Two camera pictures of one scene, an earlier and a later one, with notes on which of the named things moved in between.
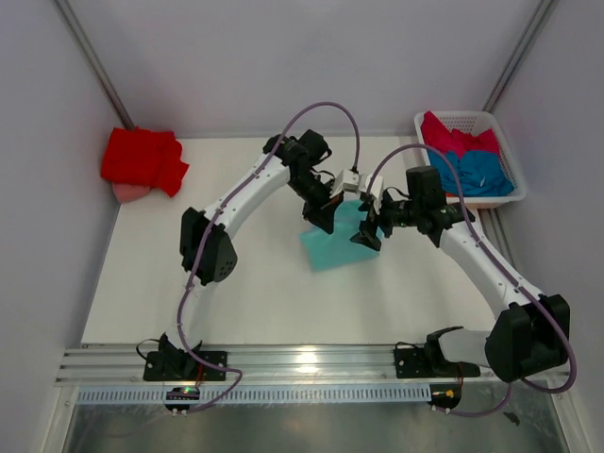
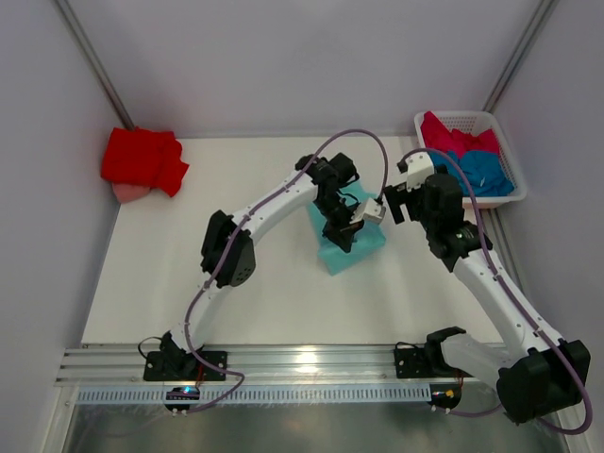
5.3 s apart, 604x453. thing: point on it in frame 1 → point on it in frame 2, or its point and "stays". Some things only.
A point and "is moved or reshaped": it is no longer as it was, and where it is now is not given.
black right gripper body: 373,220 → 398,194
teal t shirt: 327,250 is moved or reshaped
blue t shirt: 479,173 stays
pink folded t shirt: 125,192 stays
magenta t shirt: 437,135 stays
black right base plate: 417,363 stays
